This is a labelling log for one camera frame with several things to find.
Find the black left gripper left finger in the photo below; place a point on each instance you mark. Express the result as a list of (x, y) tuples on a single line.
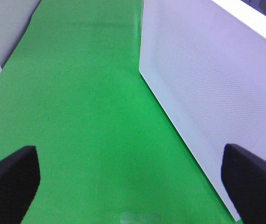
[(19, 181)]

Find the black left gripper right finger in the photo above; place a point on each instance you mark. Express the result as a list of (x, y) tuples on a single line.
[(243, 175)]

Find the white microwave door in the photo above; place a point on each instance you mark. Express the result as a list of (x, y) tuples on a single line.
[(205, 62)]

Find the green table mat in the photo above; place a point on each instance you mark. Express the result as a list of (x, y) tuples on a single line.
[(106, 148)]

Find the clear tape strip on table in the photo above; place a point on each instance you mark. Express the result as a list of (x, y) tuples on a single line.
[(139, 218)]

